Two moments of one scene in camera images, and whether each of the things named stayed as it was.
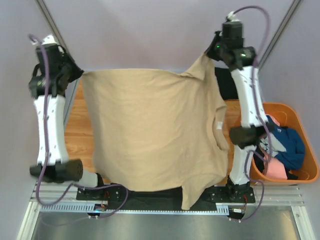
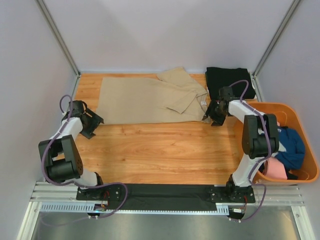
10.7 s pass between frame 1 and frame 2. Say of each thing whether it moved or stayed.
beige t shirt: moved
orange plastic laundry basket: stayed
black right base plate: stayed
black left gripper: moved
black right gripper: moved
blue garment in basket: stayed
